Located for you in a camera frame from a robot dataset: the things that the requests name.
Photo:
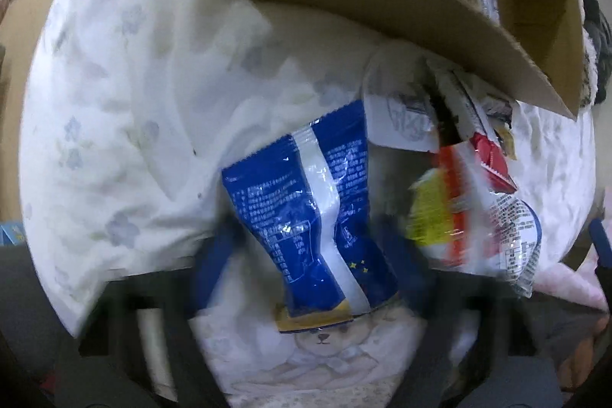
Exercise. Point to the white snack packet blue print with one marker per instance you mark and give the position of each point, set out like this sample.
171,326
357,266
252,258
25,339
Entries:
387,111

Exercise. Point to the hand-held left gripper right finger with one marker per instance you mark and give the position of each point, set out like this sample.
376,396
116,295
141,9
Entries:
406,260

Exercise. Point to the small red snack packet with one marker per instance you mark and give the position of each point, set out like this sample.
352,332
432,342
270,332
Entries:
495,164

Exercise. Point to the red yellow white snack packet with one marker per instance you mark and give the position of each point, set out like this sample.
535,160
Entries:
502,221

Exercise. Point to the pink floral blanket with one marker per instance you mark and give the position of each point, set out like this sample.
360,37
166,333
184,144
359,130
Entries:
573,283

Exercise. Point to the white floral bedsheet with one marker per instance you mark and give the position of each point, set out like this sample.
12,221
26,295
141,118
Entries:
143,78

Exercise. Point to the blue snack packet yellow edge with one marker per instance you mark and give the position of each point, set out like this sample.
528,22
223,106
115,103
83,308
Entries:
306,197

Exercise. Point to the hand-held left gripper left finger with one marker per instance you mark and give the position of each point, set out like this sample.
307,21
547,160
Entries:
217,260

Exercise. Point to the beige black fur blanket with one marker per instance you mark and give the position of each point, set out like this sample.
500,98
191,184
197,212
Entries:
595,44

